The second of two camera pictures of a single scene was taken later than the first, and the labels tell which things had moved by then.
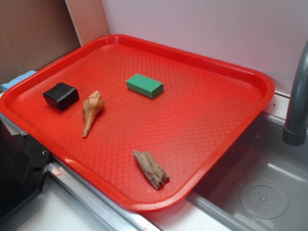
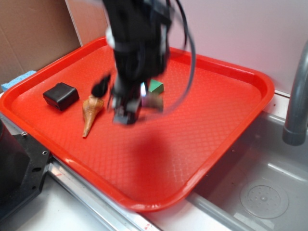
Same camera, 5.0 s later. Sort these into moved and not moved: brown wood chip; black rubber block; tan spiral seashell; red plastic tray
Moved: brown wood chip
Not moved: red plastic tray; black rubber block; tan spiral seashell
